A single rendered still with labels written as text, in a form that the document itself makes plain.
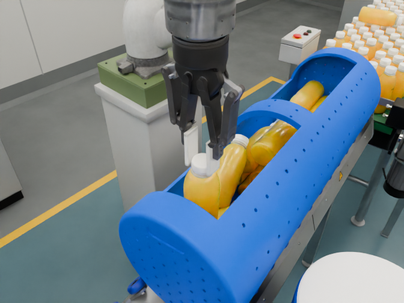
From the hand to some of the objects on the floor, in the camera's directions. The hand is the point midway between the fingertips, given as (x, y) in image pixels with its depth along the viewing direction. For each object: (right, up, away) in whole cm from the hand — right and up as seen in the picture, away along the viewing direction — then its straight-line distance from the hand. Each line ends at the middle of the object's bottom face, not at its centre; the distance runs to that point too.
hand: (202, 151), depth 59 cm
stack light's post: (+107, -48, +149) cm, 190 cm away
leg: (+57, -61, +134) cm, 158 cm away
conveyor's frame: (+106, -11, +195) cm, 223 cm away
